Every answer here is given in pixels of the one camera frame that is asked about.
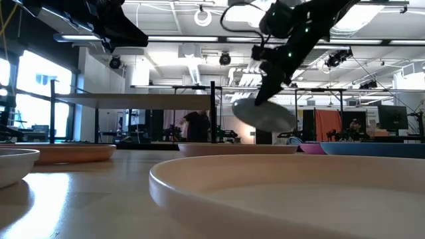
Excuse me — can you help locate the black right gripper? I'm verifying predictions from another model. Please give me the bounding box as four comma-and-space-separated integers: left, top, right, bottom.
251, 44, 299, 107

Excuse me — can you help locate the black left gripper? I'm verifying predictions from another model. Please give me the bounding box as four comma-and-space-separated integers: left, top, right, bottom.
71, 0, 149, 54

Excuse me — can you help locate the small pink plate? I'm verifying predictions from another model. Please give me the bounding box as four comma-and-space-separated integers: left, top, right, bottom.
298, 142, 328, 155

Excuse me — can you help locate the large beige plate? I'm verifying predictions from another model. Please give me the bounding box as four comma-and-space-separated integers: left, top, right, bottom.
148, 153, 425, 239

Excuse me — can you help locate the large blue plate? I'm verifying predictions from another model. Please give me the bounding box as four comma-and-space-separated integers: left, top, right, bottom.
319, 141, 425, 159

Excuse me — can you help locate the orange plate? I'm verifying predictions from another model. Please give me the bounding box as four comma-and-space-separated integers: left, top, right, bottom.
0, 143, 118, 166

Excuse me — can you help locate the cream white plate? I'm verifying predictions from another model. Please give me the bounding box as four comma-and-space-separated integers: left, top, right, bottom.
0, 147, 41, 189

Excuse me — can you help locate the long ceiling light strip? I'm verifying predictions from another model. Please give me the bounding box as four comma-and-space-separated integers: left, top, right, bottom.
52, 33, 425, 46

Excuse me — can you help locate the black partition panel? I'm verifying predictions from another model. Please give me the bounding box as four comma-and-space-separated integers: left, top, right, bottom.
254, 129, 274, 145
302, 109, 316, 142

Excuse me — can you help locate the orange curtain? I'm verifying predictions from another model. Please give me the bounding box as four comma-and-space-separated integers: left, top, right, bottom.
315, 109, 343, 142

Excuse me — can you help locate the black ceiling light cluster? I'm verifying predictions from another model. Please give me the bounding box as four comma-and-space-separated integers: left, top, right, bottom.
324, 48, 354, 69

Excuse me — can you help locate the white curtain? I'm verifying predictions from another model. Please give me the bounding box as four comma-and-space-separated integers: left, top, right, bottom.
163, 110, 187, 133

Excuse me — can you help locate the seated person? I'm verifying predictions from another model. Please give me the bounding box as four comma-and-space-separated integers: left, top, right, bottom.
346, 118, 365, 141

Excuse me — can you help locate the small black ceiling light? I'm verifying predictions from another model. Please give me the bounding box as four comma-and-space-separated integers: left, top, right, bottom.
359, 79, 379, 90

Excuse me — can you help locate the large bright window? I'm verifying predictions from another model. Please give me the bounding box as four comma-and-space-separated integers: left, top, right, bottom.
0, 49, 74, 141

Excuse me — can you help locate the black computer monitor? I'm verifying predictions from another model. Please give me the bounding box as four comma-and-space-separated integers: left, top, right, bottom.
377, 105, 409, 131

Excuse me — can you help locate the black metal frame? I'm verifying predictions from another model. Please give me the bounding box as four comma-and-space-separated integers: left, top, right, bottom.
217, 86, 425, 143

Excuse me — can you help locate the wire rack shelf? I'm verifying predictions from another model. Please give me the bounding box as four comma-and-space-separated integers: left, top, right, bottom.
49, 79, 217, 145

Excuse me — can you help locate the white coiled cable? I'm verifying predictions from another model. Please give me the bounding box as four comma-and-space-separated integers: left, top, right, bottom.
193, 8, 213, 28

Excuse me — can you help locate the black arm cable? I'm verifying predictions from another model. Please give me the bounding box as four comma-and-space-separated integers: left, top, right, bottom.
220, 1, 267, 48

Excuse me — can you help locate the silver air duct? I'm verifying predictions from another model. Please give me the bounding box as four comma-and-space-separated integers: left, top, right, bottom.
328, 3, 386, 38

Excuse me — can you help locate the yellow cable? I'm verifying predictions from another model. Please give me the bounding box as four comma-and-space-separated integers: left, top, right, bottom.
0, 0, 19, 61

